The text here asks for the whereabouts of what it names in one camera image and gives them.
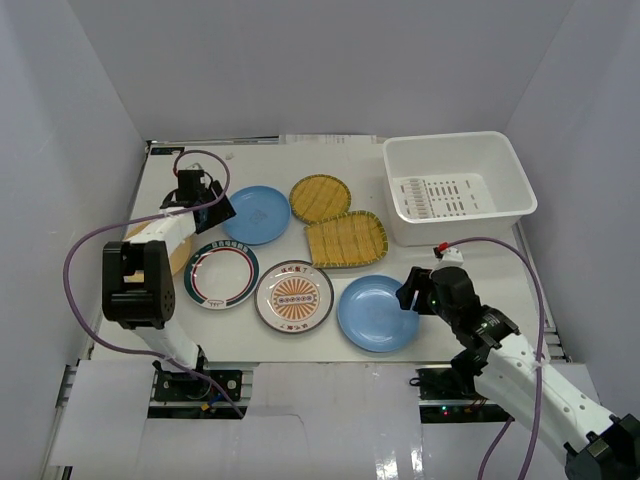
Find white paper sheets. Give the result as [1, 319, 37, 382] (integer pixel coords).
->
[278, 134, 378, 146]

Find yellow plate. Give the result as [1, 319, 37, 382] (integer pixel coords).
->
[123, 221, 193, 276]

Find plain blue plate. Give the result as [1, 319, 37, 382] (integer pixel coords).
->
[337, 275, 420, 353]

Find blue plate with bear print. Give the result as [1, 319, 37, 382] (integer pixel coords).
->
[223, 185, 292, 245]

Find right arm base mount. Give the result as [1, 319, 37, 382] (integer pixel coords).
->
[409, 364, 509, 424]

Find white plastic bin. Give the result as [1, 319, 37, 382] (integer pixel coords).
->
[382, 131, 538, 247]

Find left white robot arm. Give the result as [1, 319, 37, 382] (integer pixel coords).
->
[102, 169, 235, 399]

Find fan-shaped woven bamboo tray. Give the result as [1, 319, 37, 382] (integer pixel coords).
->
[304, 210, 389, 268]

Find dark label sticker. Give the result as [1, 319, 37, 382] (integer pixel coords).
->
[149, 146, 185, 156]

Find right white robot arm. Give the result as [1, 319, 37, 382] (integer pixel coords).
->
[396, 267, 639, 479]

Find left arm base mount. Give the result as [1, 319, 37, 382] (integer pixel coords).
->
[147, 369, 251, 420]

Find white plate orange sunburst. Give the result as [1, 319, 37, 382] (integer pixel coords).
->
[254, 260, 335, 335]

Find round woven bamboo tray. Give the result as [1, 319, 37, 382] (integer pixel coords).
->
[289, 174, 351, 224]

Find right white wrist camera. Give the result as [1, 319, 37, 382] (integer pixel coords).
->
[433, 242, 464, 269]

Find white plate green red rim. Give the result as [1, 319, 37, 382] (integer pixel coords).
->
[183, 240, 260, 310]

